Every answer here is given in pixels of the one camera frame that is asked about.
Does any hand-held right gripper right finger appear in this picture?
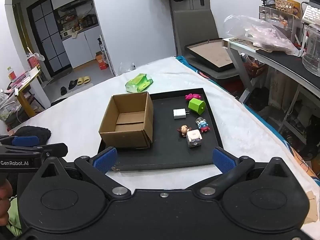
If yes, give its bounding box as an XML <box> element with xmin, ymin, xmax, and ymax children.
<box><xmin>197</xmin><ymin>147</ymin><xmax>297</xmax><ymax>197</ymax></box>

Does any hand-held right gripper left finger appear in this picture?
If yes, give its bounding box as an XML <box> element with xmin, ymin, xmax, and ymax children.
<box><xmin>37</xmin><ymin>147</ymin><xmax>132</xmax><ymax>197</ymax></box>

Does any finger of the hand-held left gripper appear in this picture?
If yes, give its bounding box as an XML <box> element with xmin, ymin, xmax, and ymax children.
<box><xmin>0</xmin><ymin>135</ymin><xmax>40</xmax><ymax>147</ymax></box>
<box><xmin>0</xmin><ymin>142</ymin><xmax>68</xmax><ymax>159</ymax></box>

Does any brown cardboard box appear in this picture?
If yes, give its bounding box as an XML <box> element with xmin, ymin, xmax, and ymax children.
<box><xmin>99</xmin><ymin>91</ymin><xmax>154</xmax><ymax>150</ymax></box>

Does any white cube toy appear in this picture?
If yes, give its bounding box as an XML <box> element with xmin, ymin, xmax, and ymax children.
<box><xmin>186</xmin><ymin>129</ymin><xmax>203</xmax><ymax>148</ymax></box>

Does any blue and red figurine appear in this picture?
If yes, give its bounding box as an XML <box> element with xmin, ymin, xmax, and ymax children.
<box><xmin>197</xmin><ymin>120</ymin><xmax>210</xmax><ymax>133</ymax></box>

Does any brown-haired figurine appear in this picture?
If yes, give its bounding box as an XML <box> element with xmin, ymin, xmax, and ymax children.
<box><xmin>177</xmin><ymin>124</ymin><xmax>192</xmax><ymax>136</ymax></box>

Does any black tray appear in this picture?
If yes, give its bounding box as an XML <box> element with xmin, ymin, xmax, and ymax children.
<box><xmin>97</xmin><ymin>87</ymin><xmax>224</xmax><ymax>172</ymax></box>

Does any white charger plug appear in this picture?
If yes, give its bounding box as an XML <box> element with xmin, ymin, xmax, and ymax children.
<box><xmin>173</xmin><ymin>108</ymin><xmax>189</xmax><ymax>120</ymax></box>

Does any person's left hand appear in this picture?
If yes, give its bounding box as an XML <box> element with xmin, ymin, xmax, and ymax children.
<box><xmin>0</xmin><ymin>180</ymin><xmax>13</xmax><ymax>227</ymax></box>

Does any black knit hat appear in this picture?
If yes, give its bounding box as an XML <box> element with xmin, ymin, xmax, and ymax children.
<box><xmin>14</xmin><ymin>126</ymin><xmax>52</xmax><ymax>146</ymax></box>

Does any yellow side table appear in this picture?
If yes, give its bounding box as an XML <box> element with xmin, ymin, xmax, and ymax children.
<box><xmin>7</xmin><ymin>67</ymin><xmax>42</xmax><ymax>118</ymax></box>

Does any green cloth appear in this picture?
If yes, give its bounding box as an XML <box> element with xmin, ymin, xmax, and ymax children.
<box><xmin>6</xmin><ymin>196</ymin><xmax>24</xmax><ymax>232</ymax></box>

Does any green tissue packet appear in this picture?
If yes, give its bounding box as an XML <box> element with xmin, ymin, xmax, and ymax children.
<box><xmin>125</xmin><ymin>73</ymin><xmax>154</xmax><ymax>93</ymax></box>

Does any small clear plastic bag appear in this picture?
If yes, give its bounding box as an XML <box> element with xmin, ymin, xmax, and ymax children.
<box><xmin>119</xmin><ymin>62</ymin><xmax>137</xmax><ymax>75</ymax></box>

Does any orange carton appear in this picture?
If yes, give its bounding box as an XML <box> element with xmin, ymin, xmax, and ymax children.
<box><xmin>95</xmin><ymin>51</ymin><xmax>108</xmax><ymax>70</ymax></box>

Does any black glass door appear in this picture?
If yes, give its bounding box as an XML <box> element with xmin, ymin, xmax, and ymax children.
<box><xmin>26</xmin><ymin>0</ymin><xmax>72</xmax><ymax>78</ymax></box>

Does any white floor cabinet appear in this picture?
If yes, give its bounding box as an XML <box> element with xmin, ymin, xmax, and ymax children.
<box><xmin>61</xmin><ymin>26</ymin><xmax>110</xmax><ymax>69</ymax></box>

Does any black framed board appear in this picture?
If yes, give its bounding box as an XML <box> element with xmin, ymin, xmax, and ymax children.
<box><xmin>184</xmin><ymin>37</ymin><xmax>237</xmax><ymax>73</ymax></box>

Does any grey desk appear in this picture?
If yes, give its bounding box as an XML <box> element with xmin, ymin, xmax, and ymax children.
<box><xmin>221</xmin><ymin>37</ymin><xmax>320</xmax><ymax>140</ymax></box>

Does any grey chair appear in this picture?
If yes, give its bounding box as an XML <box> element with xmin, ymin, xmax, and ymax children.
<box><xmin>172</xmin><ymin>9</ymin><xmax>240</xmax><ymax>79</ymax></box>

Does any clear plastic container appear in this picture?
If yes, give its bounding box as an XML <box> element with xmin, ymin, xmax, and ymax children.
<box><xmin>302</xmin><ymin>23</ymin><xmax>320</xmax><ymax>77</ymax></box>

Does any clear drawer organizer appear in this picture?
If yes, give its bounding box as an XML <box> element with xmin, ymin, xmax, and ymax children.
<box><xmin>258</xmin><ymin>5</ymin><xmax>303</xmax><ymax>40</ymax></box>

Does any wicker basket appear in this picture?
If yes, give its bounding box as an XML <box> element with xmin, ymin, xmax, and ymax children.
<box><xmin>274</xmin><ymin>0</ymin><xmax>295</xmax><ymax>12</ymax></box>

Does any white keyboard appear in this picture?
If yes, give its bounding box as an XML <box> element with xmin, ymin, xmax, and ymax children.
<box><xmin>302</xmin><ymin>2</ymin><xmax>320</xmax><ymax>25</ymax></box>

